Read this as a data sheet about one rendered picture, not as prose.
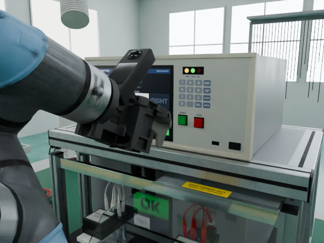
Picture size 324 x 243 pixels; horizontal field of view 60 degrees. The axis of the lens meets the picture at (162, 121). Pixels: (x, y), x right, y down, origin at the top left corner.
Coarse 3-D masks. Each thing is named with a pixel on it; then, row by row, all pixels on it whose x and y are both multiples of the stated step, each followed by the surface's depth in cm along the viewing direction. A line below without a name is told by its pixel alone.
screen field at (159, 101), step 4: (148, 96) 64; (152, 96) 64; (156, 96) 63; (160, 96) 63; (164, 96) 62; (168, 96) 61; (156, 100) 63; (160, 100) 63; (164, 100) 62; (168, 100) 62; (160, 104) 63; (164, 104) 62; (168, 104) 62
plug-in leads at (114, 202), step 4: (108, 184) 77; (120, 188) 78; (112, 192) 75; (120, 192) 80; (124, 192) 77; (112, 196) 75; (120, 196) 80; (124, 196) 76; (104, 200) 77; (112, 200) 75; (116, 200) 78; (120, 200) 81; (112, 204) 75; (116, 204) 79; (108, 208) 77
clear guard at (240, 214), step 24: (144, 192) 52; (168, 192) 52; (192, 192) 52; (240, 192) 52; (120, 216) 44; (144, 216) 44; (168, 216) 44; (192, 216) 44; (216, 216) 44; (240, 216) 44; (264, 216) 44; (96, 240) 42; (120, 240) 41; (144, 240) 40; (168, 240) 38; (192, 240) 38; (216, 240) 38; (240, 240) 38; (264, 240) 38
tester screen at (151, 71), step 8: (104, 72) 70; (152, 72) 63; (160, 72) 62; (168, 72) 60; (144, 80) 64; (152, 80) 63; (160, 80) 62; (168, 80) 61; (136, 88) 66; (144, 88) 64; (152, 88) 63; (160, 88) 62; (168, 88) 61; (168, 136) 63
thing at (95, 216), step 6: (96, 210) 74; (102, 210) 74; (90, 216) 71; (96, 216) 71; (84, 222) 71; (90, 222) 69; (96, 222) 69; (84, 228) 71; (90, 228) 70; (84, 234) 71; (90, 234) 70; (78, 240) 69; (84, 240) 68
